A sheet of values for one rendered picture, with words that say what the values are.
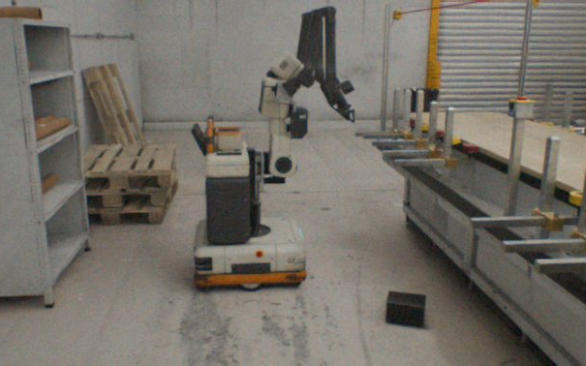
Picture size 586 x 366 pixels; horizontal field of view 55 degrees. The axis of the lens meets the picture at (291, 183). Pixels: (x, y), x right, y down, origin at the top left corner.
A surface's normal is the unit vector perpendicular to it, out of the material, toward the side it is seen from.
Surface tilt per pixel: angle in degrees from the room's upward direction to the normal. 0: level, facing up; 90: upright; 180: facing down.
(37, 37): 90
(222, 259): 90
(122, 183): 90
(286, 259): 90
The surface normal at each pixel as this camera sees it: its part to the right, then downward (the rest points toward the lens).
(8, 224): 0.11, 0.25
